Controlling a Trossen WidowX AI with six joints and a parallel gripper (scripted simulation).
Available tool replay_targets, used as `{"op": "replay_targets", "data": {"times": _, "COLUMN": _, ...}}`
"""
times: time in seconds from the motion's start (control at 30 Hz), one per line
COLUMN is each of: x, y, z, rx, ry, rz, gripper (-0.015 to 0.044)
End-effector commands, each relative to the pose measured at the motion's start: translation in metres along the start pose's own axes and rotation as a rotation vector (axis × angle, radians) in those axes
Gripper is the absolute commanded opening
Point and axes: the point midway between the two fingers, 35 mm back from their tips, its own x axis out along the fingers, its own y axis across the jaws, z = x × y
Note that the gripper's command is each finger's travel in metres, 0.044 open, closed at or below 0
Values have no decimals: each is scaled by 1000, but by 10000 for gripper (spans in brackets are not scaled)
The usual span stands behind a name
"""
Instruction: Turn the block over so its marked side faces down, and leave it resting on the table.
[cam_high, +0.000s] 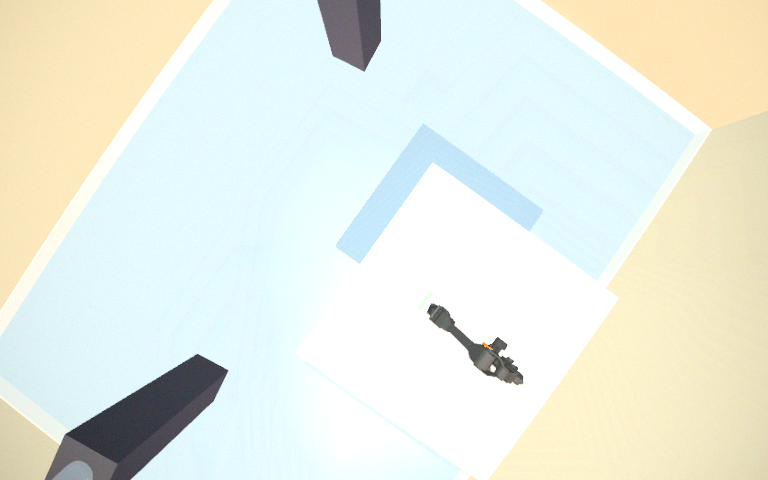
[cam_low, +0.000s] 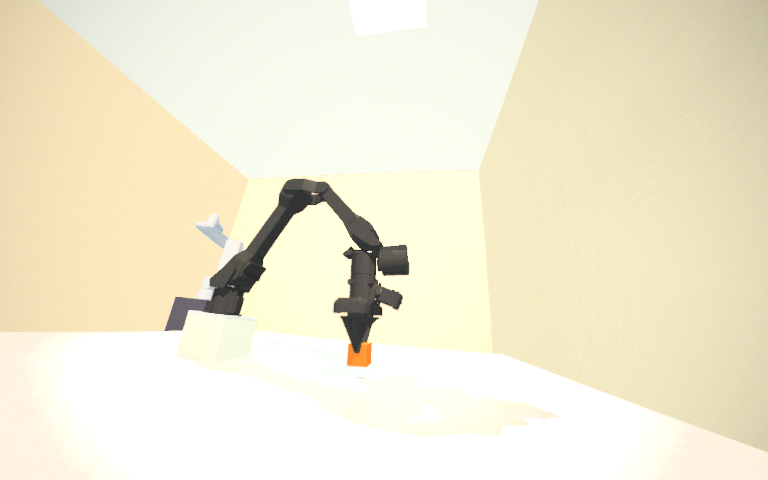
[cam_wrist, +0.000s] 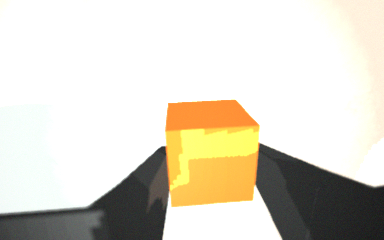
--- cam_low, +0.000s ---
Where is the orange block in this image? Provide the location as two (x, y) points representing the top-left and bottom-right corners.
(347, 343), (372, 367)

